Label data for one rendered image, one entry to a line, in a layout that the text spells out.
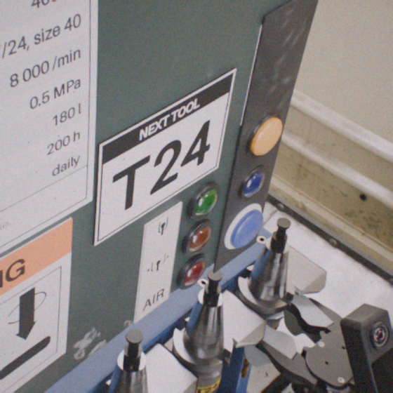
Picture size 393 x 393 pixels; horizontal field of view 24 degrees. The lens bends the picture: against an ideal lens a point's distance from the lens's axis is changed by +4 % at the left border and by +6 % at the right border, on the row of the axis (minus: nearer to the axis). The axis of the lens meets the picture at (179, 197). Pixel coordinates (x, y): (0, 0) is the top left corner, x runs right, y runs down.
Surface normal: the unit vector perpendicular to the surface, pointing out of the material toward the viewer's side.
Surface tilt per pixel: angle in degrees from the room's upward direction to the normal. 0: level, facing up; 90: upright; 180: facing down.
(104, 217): 90
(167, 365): 0
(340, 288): 24
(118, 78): 90
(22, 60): 90
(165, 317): 0
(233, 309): 0
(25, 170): 90
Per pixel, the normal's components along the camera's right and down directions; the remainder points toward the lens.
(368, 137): -0.25, -0.42
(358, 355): -0.72, 0.41
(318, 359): 0.13, -0.72
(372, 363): 0.65, 0.15
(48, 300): 0.72, 0.53
